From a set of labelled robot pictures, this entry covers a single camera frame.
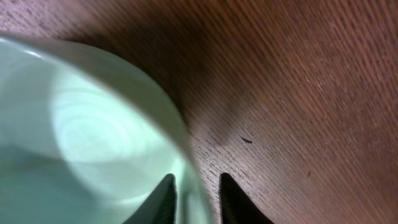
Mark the mint green small bowl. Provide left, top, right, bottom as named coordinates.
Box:
left=1, top=35, right=214, bottom=223

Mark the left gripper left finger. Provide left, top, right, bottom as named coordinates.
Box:
left=124, top=174, right=177, bottom=224

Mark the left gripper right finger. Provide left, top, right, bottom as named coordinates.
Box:
left=219, top=173, right=274, bottom=224

